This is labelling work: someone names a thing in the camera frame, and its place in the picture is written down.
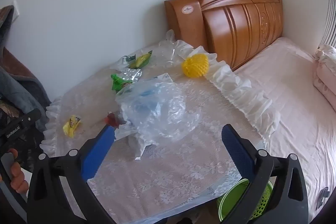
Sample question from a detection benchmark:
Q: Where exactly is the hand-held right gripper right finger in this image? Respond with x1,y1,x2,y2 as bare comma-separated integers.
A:
221,123,309,224

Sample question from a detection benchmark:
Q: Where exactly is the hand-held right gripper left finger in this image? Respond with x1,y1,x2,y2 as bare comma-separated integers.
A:
26,124,117,224

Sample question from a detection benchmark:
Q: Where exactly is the green plastic basket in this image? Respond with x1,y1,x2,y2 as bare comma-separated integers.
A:
217,178,273,223

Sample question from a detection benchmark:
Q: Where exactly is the green plastic bag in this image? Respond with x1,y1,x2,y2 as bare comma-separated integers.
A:
111,73,132,93

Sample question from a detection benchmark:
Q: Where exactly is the large clear plastic bag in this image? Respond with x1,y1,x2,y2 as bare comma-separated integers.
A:
115,78,208,146

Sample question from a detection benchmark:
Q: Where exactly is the yellow spiky ball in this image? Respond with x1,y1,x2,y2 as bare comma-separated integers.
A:
182,54,210,79

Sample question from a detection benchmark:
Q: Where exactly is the person's left hand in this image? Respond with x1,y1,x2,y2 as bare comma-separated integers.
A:
0,148,27,194

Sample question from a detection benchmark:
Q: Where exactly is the red wrapper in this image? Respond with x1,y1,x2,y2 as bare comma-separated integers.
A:
105,112,126,127

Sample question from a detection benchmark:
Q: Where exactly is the small yellow wrapper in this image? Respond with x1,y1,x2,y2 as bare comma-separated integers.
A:
62,115,82,138

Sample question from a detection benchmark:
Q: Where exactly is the grey blue cloth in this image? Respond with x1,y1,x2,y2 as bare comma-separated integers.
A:
0,67,51,132

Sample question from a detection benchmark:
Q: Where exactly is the white lace tablecloth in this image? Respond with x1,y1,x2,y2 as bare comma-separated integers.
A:
39,30,281,224

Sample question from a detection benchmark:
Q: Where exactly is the brown cloth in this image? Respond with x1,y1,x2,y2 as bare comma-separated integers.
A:
2,47,40,83

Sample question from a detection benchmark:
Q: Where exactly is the pink bed sheet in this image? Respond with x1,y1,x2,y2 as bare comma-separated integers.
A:
234,36,336,224

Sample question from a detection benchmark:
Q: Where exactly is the silver blister pack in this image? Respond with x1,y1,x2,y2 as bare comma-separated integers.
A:
119,68,143,83

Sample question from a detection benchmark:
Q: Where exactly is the white and green plastic wrapper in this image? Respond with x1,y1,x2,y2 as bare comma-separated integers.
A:
117,55,137,68

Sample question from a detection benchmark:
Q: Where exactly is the dark grey object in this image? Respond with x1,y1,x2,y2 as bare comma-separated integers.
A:
316,186,330,210

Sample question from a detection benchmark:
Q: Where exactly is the small white label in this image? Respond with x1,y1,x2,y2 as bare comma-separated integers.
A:
155,73,172,82

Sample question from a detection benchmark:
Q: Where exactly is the yellow green snack wrapper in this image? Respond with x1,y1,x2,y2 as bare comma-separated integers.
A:
129,50,153,69

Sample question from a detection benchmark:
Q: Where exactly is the clear wine glass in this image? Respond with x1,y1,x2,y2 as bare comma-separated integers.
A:
157,40,184,69

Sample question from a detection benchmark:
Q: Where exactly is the folded pink quilt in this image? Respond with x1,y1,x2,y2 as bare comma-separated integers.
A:
314,44,336,105

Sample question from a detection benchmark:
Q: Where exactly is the wooden headboard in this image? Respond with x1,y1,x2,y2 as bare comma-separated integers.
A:
164,0,284,71

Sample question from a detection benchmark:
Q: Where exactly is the white radiator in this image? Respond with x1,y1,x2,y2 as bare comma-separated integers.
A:
319,0,336,48

